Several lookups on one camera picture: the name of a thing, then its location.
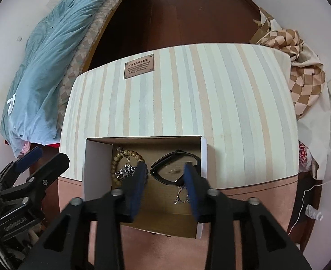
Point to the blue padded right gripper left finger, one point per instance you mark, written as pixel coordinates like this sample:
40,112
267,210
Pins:
133,188

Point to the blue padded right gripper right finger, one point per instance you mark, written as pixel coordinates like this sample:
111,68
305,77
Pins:
201,202

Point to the black smart band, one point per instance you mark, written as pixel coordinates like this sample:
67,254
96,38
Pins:
169,169

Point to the white cardboard box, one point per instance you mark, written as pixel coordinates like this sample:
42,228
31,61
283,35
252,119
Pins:
156,211

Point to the pink and striped table mat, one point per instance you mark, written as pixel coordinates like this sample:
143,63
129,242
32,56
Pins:
234,95

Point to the red white plastic bag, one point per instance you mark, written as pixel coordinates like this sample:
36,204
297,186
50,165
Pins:
307,164

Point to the brown label patch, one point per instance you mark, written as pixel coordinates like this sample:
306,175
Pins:
139,66

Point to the light blue duvet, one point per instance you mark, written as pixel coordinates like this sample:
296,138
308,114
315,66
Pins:
30,112

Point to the checkered brown beige cloth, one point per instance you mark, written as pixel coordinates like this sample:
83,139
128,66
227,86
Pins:
307,77

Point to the checkered beige mattress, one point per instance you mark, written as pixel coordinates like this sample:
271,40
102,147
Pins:
84,53

